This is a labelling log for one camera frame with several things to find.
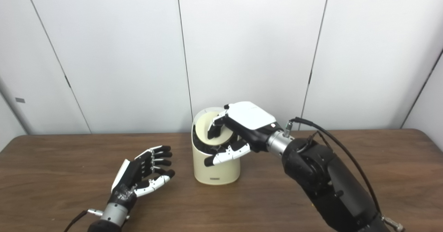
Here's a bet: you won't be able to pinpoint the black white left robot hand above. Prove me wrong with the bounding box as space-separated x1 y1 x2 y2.
108 146 175 212

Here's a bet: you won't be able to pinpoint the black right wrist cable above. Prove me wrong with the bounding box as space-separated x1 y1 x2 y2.
284 117 405 232

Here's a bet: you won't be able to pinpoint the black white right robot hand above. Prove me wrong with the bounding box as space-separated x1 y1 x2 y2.
204 101 282 167

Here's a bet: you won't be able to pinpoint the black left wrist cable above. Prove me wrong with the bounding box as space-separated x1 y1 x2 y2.
63 209 103 232

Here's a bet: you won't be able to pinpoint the cream-colored lidded bin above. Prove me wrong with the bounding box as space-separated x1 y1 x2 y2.
191 107 241 185

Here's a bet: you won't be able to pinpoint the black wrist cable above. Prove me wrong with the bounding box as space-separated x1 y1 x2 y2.
284 117 405 232
63 209 103 232

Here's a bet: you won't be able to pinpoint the thin dark loose wire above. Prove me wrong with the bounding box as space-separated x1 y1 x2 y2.
306 131 333 153

